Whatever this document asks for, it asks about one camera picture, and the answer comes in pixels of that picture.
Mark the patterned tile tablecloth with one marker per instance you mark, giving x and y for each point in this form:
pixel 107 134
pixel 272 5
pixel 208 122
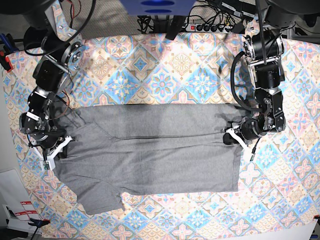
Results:
pixel 279 190

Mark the grey T-shirt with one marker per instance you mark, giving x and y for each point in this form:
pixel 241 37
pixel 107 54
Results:
pixel 145 149

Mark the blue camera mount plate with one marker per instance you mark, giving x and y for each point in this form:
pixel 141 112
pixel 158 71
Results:
pixel 158 7

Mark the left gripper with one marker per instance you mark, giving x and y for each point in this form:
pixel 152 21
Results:
pixel 245 133

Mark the black centre post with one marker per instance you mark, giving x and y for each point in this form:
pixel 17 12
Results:
pixel 175 27

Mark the red table clamp left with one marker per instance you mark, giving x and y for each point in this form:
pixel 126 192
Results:
pixel 5 62

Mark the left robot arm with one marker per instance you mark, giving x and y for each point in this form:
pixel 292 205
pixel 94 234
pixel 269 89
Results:
pixel 263 54

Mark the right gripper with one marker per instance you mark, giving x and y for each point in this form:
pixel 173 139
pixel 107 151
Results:
pixel 50 144

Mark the white power strip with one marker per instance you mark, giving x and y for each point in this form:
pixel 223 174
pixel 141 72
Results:
pixel 207 28

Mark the blue orange clamp bottom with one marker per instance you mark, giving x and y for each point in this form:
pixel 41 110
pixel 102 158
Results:
pixel 38 222

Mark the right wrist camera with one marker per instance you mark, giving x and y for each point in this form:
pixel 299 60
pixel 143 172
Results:
pixel 48 165

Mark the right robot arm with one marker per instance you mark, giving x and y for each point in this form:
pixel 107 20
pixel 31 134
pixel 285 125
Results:
pixel 58 58

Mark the white box with labels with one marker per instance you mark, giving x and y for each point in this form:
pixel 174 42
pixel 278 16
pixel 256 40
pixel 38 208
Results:
pixel 17 206

